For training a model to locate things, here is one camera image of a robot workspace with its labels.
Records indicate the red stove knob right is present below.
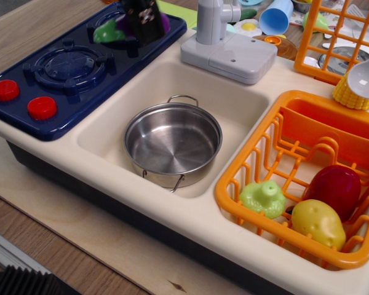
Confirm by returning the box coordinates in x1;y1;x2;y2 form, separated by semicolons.
27;96;58;120

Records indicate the toy fried egg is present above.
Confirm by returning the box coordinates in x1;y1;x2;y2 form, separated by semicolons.
234;19;262;37

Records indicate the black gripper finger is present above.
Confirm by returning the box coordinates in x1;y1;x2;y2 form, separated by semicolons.
121;0;165;45

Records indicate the dark green toy cucumber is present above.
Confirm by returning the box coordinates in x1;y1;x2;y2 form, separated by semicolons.
229;7;258;25

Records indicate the purple toy eggplant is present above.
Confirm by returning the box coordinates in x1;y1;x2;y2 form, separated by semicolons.
93;13;170;44

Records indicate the grey toy faucet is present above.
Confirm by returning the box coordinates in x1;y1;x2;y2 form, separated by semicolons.
181;0;277;85

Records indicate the dark red toy fruit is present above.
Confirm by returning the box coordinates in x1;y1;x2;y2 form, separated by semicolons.
303;165;362;222

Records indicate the beige toy kitchen sink unit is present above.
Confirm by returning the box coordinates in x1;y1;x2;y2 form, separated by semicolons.
0;38;369;294

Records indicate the red stove knob left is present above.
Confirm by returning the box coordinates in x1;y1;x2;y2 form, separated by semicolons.
0;79;20;102

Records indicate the light green toy vegetable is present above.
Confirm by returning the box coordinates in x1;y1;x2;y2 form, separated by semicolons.
239;180;287;219

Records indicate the red stove knob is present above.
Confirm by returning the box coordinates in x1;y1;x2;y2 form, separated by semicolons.
27;96;58;120
0;79;20;102

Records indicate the yellow toy corn cob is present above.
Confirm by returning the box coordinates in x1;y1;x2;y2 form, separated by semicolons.
332;72;369;111

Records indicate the steel pot behind rack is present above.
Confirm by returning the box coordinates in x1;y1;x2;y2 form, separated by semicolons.
318;46;369;76

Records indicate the black ribbed object bottom left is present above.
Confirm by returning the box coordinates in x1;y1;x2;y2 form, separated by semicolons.
0;266;80;294

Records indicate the orange plastic grid rack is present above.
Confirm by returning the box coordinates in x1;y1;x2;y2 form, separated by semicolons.
293;0;369;86

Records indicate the yellow toy potato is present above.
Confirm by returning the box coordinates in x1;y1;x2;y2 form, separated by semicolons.
291;199;346;251

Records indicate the brown toy lid orange knob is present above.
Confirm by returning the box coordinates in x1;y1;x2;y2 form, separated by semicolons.
254;35;298;61

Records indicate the green cutting board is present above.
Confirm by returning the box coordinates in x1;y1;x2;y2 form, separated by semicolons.
156;1;197;29

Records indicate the steel pan with handles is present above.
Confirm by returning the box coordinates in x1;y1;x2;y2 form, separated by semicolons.
123;95;223;192

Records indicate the dark blue toy stove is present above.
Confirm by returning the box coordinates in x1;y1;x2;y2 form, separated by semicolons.
0;3;187;141

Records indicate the light blue plastic cup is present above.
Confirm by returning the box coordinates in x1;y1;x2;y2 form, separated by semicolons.
259;0;293;35

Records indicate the orange dish drying basket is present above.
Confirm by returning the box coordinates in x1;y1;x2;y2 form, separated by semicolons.
215;90;369;270

